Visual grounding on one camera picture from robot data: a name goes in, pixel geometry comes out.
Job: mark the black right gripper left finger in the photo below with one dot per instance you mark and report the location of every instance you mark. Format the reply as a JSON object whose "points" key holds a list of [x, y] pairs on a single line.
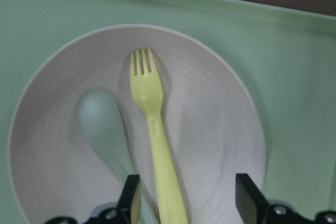
{"points": [[129, 204]]}

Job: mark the pale green plastic spoon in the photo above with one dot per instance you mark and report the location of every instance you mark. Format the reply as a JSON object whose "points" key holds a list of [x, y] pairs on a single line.
{"points": [[101, 123]]}

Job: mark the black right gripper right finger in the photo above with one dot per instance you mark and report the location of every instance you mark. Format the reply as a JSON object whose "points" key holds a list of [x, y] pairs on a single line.
{"points": [[250, 202]]}

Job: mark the yellow plastic fork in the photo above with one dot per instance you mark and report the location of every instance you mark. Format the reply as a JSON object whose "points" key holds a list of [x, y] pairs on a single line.
{"points": [[147, 94]]}

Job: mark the light green plastic tray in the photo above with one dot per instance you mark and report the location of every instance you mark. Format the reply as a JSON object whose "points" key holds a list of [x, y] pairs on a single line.
{"points": [[286, 59]]}

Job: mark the white round plate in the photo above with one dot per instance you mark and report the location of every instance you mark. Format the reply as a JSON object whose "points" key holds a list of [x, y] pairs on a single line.
{"points": [[212, 127]]}

